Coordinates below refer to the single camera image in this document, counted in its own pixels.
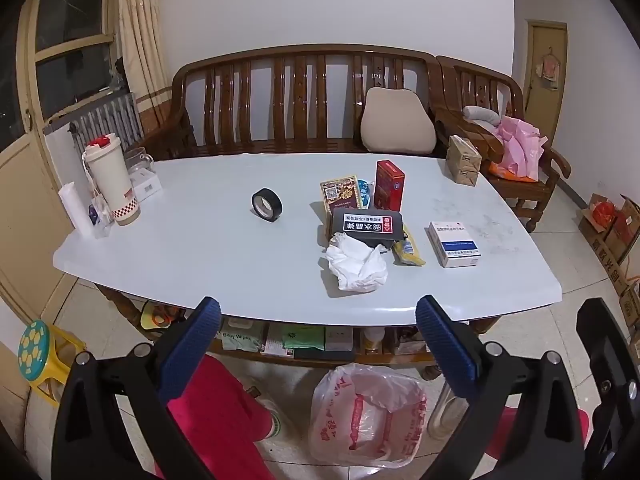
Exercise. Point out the tan cardboard carton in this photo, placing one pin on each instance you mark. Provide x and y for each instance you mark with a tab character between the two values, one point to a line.
462	160

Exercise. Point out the black tape roll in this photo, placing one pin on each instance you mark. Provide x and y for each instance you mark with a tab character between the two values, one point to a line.
276	206

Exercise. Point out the white box with blue stripe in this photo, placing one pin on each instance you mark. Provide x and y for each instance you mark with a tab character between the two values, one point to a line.
455	242

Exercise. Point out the yellow green toy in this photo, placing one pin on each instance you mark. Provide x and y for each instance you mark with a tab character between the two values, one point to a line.
150	315

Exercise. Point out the yellow room door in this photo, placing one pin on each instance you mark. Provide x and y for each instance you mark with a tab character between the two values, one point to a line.
545	105

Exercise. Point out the beige curtain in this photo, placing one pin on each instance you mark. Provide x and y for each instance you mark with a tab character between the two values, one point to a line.
140	35

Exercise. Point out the orange plastic bag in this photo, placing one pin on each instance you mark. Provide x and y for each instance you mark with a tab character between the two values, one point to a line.
500	171

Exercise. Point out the glass jar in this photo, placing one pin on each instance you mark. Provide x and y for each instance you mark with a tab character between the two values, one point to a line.
137	160

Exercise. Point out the white red printed plastic bag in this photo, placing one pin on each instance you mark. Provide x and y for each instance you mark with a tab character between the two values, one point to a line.
340	410

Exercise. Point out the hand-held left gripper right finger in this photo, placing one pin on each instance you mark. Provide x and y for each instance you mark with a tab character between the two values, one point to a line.
445	345

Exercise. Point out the small white box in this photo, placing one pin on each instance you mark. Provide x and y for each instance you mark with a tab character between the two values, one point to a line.
145	185

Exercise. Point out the blue white medicine box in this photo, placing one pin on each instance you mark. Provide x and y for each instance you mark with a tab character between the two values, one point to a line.
366	192

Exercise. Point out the yellow teal plastic stool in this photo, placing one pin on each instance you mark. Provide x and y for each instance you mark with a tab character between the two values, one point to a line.
35	347

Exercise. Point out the clear plastic holder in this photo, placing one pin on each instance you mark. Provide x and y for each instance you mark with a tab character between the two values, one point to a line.
102	222

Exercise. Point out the green soft pack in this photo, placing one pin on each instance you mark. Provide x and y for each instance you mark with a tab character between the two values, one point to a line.
302	337

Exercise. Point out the purple yellow packet box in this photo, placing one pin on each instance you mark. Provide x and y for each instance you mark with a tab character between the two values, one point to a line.
342	195

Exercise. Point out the row of cardboard boxes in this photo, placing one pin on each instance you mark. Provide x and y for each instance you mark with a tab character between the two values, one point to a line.
607	255

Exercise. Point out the yellowish bottle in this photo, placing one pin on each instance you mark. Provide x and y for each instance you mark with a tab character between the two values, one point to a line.
372	341

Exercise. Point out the white paper roll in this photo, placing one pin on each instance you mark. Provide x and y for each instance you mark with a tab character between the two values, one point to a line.
75	210

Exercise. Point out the grey white neck pillow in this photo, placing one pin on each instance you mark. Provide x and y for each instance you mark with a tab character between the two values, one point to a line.
480	114

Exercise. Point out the red hanging door ornament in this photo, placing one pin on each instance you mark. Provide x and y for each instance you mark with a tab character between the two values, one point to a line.
549	67

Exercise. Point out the yellow snack wrapper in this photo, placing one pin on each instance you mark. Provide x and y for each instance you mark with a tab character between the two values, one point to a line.
406	252

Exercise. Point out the white tumbler with red lid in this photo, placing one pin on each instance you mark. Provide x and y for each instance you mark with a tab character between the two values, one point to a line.
112	185

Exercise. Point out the grey radiator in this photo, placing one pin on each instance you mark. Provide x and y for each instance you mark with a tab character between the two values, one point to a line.
110	120

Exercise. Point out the beige back cushion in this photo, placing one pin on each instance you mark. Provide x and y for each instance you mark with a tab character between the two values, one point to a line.
397	122

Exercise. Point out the white tissue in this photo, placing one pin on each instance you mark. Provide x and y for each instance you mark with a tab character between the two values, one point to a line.
355	265

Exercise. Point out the wooden slatted sofa bench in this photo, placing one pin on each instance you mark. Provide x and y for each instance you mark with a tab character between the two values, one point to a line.
310	50

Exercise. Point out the pink plastic bag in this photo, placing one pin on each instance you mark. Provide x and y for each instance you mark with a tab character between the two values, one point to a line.
520	150

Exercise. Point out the pink trousers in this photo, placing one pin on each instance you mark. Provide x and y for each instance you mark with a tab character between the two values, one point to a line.
215	410

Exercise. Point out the baby wipes pack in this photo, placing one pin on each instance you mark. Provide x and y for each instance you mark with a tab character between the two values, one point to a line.
240	337

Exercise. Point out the cream framed glass door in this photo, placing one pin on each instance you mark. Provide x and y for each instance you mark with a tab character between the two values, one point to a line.
65	60

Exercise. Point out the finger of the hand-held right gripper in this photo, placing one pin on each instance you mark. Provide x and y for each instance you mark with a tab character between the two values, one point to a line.
607	360

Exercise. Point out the black box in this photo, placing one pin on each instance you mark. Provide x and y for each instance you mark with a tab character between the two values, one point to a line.
365	225

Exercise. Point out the red box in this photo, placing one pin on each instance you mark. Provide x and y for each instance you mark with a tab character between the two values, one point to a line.
389	187

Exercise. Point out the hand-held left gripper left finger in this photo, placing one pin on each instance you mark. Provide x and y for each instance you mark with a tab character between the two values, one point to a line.
192	345

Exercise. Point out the wooden armchair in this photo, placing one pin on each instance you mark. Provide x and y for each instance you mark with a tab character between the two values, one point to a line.
465	120

